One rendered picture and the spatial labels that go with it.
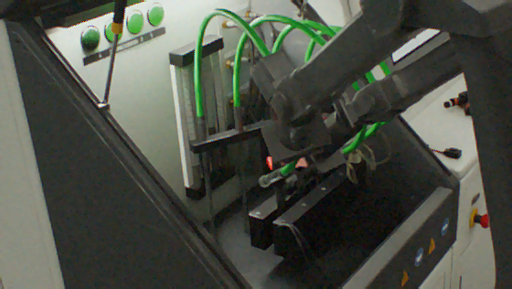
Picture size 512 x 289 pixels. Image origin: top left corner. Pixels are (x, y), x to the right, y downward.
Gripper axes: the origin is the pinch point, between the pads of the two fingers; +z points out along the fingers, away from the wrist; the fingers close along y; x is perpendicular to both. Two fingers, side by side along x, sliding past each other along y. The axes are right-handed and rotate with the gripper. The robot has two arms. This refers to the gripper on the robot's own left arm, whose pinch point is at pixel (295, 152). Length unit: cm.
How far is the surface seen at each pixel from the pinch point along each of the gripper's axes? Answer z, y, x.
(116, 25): -22.0, 21.3, -22.2
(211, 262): -3.4, 19.9, 13.9
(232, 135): 29.9, 7.9, -17.8
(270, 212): 28.1, 6.2, 2.0
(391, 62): 46, -37, -28
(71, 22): -7.4, 29.7, -34.6
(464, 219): 51, -39, 14
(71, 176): 4.1, 39.3, -11.3
